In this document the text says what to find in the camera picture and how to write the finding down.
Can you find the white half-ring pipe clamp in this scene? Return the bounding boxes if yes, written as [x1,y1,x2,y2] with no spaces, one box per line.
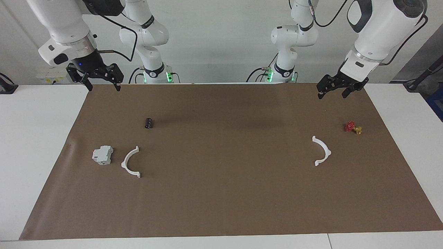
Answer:
[121,146,141,178]
[312,136,332,167]

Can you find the red handwheel brass valve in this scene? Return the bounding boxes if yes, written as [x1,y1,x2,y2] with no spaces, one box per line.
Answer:
[344,121,363,135]

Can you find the black stand leg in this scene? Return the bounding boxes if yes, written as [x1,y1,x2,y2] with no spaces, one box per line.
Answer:
[403,55,443,92]

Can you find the grey white circuit breaker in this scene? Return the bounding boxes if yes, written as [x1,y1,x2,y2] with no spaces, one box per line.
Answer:
[92,146,114,165]

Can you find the blue crate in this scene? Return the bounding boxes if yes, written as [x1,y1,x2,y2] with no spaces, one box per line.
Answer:
[426,93,443,122]

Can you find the brown paper table mat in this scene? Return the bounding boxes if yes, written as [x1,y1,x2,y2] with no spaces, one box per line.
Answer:
[19,83,443,241]

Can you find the black base power cable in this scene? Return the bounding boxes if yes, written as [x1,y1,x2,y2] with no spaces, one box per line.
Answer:
[129,67,145,84]
[246,57,279,83]

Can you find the white wall socket box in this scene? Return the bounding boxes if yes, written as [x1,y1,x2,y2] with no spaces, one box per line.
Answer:
[36,71,70,84]

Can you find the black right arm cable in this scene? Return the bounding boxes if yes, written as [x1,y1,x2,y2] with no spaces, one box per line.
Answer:
[81,0,139,63]

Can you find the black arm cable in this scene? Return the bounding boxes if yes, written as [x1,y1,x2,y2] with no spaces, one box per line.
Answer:
[81,0,139,63]
[307,0,430,66]

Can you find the black clamp mount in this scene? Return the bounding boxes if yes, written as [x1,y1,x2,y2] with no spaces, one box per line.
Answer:
[0,73,18,94]

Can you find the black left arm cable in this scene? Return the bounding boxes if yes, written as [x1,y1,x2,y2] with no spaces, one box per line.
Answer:
[307,0,430,66]

